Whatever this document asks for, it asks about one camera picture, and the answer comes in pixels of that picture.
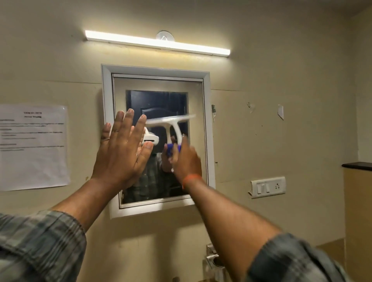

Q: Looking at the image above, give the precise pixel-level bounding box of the person's right hand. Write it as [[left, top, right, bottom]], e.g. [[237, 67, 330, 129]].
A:
[[171, 135, 203, 184]]

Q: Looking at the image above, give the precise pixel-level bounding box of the person's left hand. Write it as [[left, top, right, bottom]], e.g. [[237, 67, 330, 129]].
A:
[[91, 108, 154, 191]]

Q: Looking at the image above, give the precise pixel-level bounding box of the white squeegee with blue handle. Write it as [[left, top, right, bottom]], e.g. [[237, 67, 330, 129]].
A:
[[145, 114, 196, 154]]

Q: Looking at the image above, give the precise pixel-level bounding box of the person's left forearm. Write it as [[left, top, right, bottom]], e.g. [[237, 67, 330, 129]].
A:
[[49, 177, 132, 233]]

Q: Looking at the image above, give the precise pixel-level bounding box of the person's right forearm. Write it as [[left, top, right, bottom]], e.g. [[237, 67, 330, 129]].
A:
[[185, 177, 283, 282]]

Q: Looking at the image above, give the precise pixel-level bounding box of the orange wrist band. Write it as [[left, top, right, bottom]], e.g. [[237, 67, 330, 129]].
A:
[[182, 174, 203, 190]]

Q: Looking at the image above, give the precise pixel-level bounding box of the white paper notice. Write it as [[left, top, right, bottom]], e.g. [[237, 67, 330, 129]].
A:
[[0, 104, 71, 192]]

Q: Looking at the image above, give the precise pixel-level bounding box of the white tube light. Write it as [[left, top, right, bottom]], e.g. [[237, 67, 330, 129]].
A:
[[84, 29, 231, 57]]

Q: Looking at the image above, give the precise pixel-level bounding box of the metal tap fixture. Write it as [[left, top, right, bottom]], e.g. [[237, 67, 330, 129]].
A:
[[205, 243, 225, 282]]

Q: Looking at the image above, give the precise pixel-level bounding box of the plaid left shirt sleeve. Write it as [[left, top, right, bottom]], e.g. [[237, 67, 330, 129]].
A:
[[0, 210, 87, 282]]

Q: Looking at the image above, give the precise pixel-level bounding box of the plaid shirt sleeve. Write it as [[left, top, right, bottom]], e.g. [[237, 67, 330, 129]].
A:
[[0, 210, 87, 282], [246, 232, 350, 282]]

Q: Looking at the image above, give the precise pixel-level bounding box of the plaid right shirt sleeve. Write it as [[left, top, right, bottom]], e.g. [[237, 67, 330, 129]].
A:
[[246, 232, 350, 282]]

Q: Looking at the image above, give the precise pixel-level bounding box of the black counter slab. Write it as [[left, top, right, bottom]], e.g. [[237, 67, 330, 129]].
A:
[[341, 162, 372, 171]]

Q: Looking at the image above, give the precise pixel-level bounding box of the yellow cabinet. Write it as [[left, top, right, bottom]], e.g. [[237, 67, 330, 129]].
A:
[[343, 169, 372, 282]]

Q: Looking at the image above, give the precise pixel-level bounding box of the white framed wall mirror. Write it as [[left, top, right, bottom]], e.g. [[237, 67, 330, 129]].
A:
[[101, 64, 216, 219]]

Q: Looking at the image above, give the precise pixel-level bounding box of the round white wall plate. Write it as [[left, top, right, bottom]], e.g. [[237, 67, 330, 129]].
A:
[[155, 30, 175, 41]]

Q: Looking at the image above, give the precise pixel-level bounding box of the white switch socket panel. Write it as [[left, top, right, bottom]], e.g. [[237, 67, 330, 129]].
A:
[[248, 176, 287, 200]]

